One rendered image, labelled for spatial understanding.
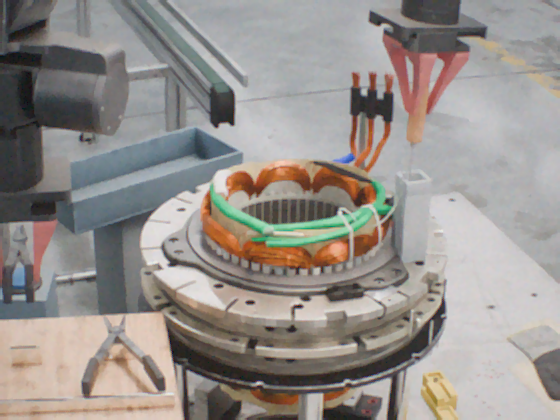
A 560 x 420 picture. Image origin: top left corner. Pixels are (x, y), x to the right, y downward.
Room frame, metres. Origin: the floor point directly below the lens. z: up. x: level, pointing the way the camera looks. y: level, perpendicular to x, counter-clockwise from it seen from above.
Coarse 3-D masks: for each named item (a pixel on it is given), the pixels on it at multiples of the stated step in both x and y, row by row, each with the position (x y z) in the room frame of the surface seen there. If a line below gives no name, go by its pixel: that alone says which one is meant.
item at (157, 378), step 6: (144, 360) 0.87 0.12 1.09; (150, 360) 0.87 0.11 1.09; (144, 366) 0.87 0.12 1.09; (150, 366) 0.86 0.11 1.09; (156, 366) 0.86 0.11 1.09; (150, 372) 0.86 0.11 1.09; (156, 372) 0.85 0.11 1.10; (150, 378) 0.86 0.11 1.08; (156, 378) 0.84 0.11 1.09; (162, 378) 0.84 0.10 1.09; (156, 384) 0.84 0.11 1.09; (162, 384) 0.84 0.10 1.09; (162, 390) 0.84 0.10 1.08
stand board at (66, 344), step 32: (32, 320) 0.97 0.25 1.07; (64, 320) 0.98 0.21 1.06; (96, 320) 0.98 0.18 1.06; (128, 320) 0.98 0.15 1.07; (160, 320) 0.99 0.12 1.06; (0, 352) 0.91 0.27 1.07; (64, 352) 0.92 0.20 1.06; (160, 352) 0.93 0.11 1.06; (0, 384) 0.86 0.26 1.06; (32, 384) 0.86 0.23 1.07; (64, 384) 0.87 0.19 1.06; (96, 384) 0.87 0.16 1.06; (128, 384) 0.87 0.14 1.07; (0, 416) 0.81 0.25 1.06; (32, 416) 0.81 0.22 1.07; (64, 416) 0.82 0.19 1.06; (96, 416) 0.82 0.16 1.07; (128, 416) 0.82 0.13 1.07; (160, 416) 0.82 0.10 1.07
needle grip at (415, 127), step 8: (424, 96) 1.07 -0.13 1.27; (424, 104) 1.07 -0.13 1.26; (416, 112) 1.06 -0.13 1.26; (424, 112) 1.07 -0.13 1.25; (408, 120) 1.07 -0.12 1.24; (416, 120) 1.06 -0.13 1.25; (424, 120) 1.07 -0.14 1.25; (408, 128) 1.07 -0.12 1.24; (416, 128) 1.06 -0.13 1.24; (408, 136) 1.07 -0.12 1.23; (416, 136) 1.06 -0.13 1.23
